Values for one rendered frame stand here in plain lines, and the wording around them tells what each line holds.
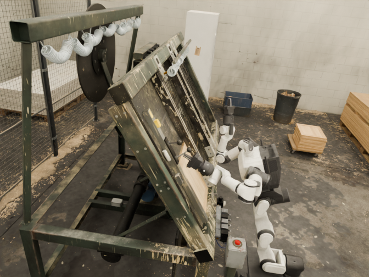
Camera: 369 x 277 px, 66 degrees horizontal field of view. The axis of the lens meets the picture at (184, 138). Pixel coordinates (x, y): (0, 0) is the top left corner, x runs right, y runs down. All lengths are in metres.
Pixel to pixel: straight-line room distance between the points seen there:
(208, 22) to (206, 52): 0.55
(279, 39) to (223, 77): 1.53
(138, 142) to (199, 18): 4.36
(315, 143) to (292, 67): 2.60
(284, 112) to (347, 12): 2.51
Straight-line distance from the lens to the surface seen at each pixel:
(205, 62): 5.83
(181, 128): 2.26
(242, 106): 6.45
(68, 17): 1.99
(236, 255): 2.06
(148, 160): 1.64
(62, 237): 2.30
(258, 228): 2.58
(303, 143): 5.29
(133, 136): 1.59
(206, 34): 5.75
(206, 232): 2.13
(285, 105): 6.42
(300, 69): 7.43
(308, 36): 7.32
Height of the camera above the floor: 2.40
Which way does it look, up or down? 28 degrees down
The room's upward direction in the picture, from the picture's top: 6 degrees clockwise
